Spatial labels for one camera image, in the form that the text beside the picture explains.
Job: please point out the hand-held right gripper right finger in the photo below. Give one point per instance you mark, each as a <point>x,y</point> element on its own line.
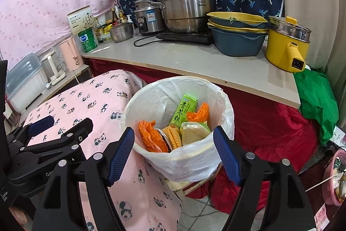
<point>227,155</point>

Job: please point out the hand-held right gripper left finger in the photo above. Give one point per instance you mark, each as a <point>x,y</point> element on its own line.
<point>121,155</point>

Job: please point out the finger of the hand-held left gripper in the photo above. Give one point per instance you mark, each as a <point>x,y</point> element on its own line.
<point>40,124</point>
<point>78,133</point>

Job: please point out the orange snack packet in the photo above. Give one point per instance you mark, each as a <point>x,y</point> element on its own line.
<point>151,136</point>

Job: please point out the clear plastic wrapper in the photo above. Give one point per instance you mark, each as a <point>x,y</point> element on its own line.
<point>194,135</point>

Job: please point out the small orange foam net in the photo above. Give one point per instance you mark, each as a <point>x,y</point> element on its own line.
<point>173,136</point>

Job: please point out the pink trash bin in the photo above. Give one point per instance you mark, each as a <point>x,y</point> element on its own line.
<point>177,185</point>

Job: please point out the green carton box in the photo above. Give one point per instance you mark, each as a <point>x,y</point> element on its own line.
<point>183,112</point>

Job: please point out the white plastic bin liner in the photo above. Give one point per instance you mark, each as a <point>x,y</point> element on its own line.
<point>151,101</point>

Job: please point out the person's left hand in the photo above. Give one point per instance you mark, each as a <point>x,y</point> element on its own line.
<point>21,216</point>

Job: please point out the pink panda print blanket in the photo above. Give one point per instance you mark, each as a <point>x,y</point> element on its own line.
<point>81,101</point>

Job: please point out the clear lid dish box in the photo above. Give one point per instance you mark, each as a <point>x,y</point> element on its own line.
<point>24,84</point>

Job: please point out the wooden stool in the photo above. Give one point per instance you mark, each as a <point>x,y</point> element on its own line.
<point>194,188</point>

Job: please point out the red cloth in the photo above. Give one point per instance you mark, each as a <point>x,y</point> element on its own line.
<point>270,125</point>

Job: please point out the white glass kettle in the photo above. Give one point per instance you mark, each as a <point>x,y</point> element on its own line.
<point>52,66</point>

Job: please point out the pink electric kettle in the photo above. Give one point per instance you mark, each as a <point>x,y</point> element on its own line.
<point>70,55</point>

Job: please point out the green tin can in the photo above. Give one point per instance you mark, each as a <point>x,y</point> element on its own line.
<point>87,40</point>

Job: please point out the grey curved counter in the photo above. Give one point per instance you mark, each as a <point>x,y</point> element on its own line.
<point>189,63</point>

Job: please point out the dark sauce bottle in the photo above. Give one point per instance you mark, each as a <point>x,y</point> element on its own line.
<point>99,33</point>

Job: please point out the green cloth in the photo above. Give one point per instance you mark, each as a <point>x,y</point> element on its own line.
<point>316,98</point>

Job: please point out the small steel pot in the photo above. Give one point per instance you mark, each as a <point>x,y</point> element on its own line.
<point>121,32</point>

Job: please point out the pink plastic basket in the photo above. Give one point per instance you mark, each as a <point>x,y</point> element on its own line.
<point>335,179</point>

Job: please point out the white green carton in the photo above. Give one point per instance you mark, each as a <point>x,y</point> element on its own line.
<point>79,18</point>

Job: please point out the blue basin yellow rim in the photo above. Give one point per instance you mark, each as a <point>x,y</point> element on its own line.
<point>238,20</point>
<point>238,43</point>
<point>238,29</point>

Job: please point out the yellow electric pot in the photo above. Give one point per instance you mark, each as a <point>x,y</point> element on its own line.
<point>278,44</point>

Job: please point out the orange cap bottle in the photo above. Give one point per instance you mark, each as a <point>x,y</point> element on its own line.
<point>115,16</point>

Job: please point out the black induction cooker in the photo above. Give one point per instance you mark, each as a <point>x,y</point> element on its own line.
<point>183,37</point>

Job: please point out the steel rice cooker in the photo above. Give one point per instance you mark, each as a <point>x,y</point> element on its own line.
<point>148,18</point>

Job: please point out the large steel steamer pot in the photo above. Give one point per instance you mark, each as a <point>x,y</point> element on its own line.
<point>186,9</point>

